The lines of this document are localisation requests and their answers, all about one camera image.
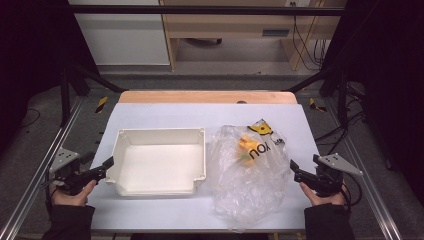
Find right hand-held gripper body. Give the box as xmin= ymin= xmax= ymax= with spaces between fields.
xmin=294 ymin=153 xmax=364 ymax=198

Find white table cover sheet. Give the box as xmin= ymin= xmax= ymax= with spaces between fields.
xmin=88 ymin=102 xmax=321 ymax=233

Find thin black floor cable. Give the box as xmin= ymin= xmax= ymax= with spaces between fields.
xmin=19 ymin=108 xmax=42 ymax=130

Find yellow black clamp right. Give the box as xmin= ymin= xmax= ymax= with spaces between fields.
xmin=308 ymin=97 xmax=328 ymax=113

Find aluminium frame rail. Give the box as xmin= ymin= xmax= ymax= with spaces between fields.
xmin=324 ymin=99 xmax=403 ymax=240
xmin=0 ymin=96 xmax=85 ymax=240

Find right hand-held gripper cable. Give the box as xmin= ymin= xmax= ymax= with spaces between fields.
xmin=340 ymin=175 xmax=363 ymax=208

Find black metal stand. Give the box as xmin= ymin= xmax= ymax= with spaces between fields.
xmin=283 ymin=65 xmax=350 ymax=125
xmin=59 ymin=63 xmax=128 ymax=128

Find clear plastic bag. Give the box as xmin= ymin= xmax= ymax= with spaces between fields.
xmin=208 ymin=118 xmax=292 ymax=232

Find person's right hand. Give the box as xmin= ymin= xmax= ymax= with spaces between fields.
xmin=299 ymin=182 xmax=346 ymax=207

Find white cabinet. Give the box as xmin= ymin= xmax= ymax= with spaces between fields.
xmin=68 ymin=0 xmax=172 ymax=66

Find person's left hand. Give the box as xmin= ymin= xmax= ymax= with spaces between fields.
xmin=51 ymin=179 xmax=98 ymax=207

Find white plastic bin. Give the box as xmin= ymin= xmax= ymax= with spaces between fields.
xmin=104 ymin=127 xmax=208 ymax=197

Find black floor cables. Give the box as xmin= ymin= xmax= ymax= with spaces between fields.
xmin=314 ymin=82 xmax=367 ymax=155

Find black curtain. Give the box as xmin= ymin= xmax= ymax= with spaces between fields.
xmin=321 ymin=0 xmax=424 ymax=204
xmin=0 ymin=0 xmax=101 ymax=154

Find yellow black clamp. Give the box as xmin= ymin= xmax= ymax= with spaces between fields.
xmin=94 ymin=96 xmax=110 ymax=114
xmin=308 ymin=97 xmax=328 ymax=113

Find yellow toy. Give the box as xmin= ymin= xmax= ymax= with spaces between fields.
xmin=237 ymin=134 xmax=260 ymax=166

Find black horizontal frame bar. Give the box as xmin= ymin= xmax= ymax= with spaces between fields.
xmin=69 ymin=4 xmax=346 ymax=17

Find wooden desk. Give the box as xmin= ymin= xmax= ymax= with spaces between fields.
xmin=159 ymin=0 xmax=348 ymax=72

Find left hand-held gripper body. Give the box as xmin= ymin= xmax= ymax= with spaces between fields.
xmin=49 ymin=148 xmax=108 ymax=196

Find yellow black clamp left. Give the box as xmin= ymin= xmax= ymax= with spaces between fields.
xmin=94 ymin=96 xmax=110 ymax=114

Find black hanging cables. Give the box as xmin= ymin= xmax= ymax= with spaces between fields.
xmin=291 ymin=1 xmax=330 ymax=71

